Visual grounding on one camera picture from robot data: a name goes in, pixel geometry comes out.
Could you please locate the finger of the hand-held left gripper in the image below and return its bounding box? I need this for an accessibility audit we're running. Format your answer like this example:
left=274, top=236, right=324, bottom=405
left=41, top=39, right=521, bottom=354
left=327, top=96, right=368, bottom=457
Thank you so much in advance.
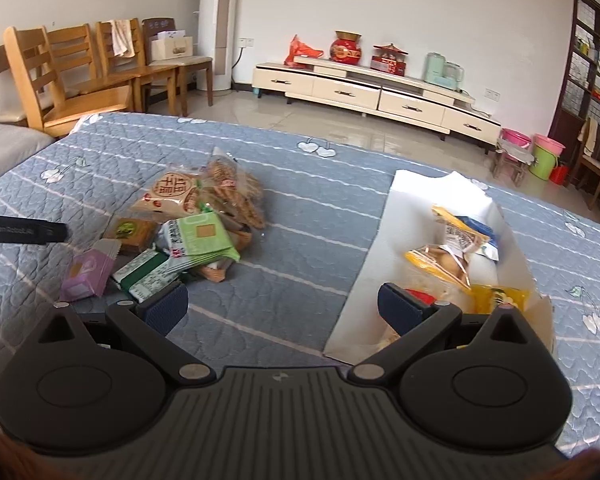
left=0, top=213, right=71, bottom=246

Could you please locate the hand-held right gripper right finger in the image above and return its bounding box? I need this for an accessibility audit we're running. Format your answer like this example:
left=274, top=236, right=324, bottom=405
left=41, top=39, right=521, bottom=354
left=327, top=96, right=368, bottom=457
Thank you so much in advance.
left=347, top=282, right=533, bottom=387

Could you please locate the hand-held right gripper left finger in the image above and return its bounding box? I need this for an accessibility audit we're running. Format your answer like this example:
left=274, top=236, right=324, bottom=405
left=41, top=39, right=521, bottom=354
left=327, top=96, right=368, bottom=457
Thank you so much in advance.
left=37, top=282, right=218, bottom=387

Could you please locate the red snack packet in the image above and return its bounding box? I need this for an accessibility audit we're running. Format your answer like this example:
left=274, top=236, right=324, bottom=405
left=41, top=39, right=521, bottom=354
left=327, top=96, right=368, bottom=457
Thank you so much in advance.
left=404, top=287, right=438, bottom=306

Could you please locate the green and white snack packet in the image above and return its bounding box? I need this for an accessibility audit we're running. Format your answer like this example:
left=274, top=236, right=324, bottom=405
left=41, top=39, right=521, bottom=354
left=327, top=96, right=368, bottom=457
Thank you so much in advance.
left=111, top=249, right=188, bottom=302

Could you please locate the red and white cardboard box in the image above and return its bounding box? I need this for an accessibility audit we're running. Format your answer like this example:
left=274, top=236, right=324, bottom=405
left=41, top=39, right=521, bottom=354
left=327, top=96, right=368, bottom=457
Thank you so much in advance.
left=324, top=169, right=556, bottom=367

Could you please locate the orange brown snack packet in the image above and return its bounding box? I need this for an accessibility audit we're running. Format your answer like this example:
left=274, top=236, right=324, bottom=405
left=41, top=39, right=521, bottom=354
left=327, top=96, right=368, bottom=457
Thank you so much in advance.
left=195, top=225, right=253, bottom=284

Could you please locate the yellow pastry packet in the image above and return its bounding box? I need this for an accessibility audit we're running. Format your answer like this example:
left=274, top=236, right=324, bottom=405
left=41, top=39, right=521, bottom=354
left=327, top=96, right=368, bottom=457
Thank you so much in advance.
left=404, top=244, right=475, bottom=297

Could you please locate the purple snack packet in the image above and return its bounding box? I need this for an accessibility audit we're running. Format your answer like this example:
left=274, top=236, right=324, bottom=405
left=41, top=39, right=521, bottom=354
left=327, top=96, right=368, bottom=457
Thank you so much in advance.
left=60, top=239, right=123, bottom=302

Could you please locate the brown mooncake packet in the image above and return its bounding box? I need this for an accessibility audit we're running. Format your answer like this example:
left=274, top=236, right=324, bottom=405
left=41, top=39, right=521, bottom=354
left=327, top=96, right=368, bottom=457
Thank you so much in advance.
left=102, top=216, right=160, bottom=256

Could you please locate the yellow packet white label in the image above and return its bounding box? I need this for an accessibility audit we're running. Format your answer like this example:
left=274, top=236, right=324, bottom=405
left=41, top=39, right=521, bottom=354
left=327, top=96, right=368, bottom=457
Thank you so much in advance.
left=431, top=205, right=492, bottom=261

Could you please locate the yellow transparent snack packet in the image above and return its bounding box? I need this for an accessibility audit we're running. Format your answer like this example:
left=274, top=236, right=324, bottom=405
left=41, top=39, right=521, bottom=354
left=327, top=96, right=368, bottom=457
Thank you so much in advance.
left=469, top=284, right=530, bottom=314

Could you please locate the beige round-print snack packet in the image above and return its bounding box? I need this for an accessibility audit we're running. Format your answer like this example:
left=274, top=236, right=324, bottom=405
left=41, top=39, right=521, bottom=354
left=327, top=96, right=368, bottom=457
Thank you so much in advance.
left=129, top=170, right=204, bottom=221

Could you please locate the blue snack packet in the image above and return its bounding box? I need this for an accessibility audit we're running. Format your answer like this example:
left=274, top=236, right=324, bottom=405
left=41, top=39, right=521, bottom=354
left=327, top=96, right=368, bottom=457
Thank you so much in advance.
left=455, top=215, right=501, bottom=261

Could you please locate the clear bag of biscuits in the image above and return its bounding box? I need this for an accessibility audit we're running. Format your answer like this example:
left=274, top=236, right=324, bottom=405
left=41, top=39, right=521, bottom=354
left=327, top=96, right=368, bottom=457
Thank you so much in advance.
left=200, top=146, right=267, bottom=231

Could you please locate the blue quilted blanket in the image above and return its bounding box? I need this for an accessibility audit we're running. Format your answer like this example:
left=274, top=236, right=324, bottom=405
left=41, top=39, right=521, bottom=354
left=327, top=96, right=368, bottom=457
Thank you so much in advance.
left=0, top=111, right=600, bottom=461

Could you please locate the wooden slat-back chair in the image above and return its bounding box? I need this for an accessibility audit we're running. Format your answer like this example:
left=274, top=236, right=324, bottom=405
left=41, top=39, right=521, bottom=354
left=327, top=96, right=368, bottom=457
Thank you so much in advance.
left=46, top=23, right=146, bottom=111
left=2, top=27, right=132, bottom=140
left=96, top=18, right=179, bottom=116

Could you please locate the small wooden stool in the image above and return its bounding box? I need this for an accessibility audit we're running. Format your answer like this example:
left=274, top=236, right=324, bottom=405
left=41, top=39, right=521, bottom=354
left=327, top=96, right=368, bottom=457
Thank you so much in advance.
left=491, top=139, right=531, bottom=189

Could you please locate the green plastic bucket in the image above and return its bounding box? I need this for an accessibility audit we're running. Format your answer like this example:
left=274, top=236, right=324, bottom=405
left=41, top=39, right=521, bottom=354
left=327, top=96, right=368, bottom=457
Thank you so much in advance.
left=529, top=147, right=561, bottom=181

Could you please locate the pink plastic basin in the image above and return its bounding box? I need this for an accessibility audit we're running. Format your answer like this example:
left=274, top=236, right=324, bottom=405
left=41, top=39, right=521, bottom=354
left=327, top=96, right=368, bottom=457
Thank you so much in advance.
left=500, top=128, right=533, bottom=150

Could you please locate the beige towel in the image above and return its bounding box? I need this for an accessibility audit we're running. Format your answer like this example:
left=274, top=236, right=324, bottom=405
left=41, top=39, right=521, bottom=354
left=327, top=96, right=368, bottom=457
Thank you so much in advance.
left=111, top=20, right=137, bottom=59

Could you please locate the cream tv cabinet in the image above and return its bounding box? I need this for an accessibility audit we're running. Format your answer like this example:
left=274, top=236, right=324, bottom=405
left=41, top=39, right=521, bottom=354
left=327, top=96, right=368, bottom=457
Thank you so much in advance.
left=251, top=55, right=502, bottom=156

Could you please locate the pink plastic bucket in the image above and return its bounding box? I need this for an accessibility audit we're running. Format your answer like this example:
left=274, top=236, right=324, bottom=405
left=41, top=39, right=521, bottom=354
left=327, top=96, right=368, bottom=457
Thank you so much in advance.
left=532, top=134, right=566, bottom=157

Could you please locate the brown padded chair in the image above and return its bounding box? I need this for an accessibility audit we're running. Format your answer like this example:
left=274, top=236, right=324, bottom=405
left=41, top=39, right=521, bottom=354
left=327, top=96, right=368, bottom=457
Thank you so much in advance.
left=141, top=16, right=214, bottom=109

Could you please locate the mint green kitchen appliance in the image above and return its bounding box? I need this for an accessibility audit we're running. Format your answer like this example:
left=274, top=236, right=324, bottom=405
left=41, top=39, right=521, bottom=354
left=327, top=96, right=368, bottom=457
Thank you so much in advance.
left=424, top=52, right=466, bottom=89

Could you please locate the red gift box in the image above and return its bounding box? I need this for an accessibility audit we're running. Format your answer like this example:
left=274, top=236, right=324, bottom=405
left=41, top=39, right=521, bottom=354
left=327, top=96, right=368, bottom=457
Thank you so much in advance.
left=371, top=43, right=409, bottom=77

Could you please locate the wooden chair with garment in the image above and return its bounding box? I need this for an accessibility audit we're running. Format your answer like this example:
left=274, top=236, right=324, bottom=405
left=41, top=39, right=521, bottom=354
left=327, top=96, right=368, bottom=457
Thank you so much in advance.
left=575, top=117, right=600, bottom=211

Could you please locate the dark wooden display cabinet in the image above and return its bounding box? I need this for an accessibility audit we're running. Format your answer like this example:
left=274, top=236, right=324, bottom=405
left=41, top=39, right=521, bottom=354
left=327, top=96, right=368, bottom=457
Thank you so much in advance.
left=550, top=0, right=600, bottom=192

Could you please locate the red round jar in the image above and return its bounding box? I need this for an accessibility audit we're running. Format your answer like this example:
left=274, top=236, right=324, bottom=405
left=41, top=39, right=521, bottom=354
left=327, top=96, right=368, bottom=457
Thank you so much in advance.
left=329, top=31, right=363, bottom=65

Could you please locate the white tower air conditioner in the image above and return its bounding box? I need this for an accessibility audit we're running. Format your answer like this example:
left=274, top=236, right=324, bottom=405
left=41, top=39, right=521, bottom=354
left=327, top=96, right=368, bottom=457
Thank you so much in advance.
left=198, top=0, right=241, bottom=97

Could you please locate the red plastic bag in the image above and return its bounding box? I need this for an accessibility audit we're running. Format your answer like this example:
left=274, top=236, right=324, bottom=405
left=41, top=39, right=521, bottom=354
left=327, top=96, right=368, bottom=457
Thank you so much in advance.
left=285, top=35, right=325, bottom=68

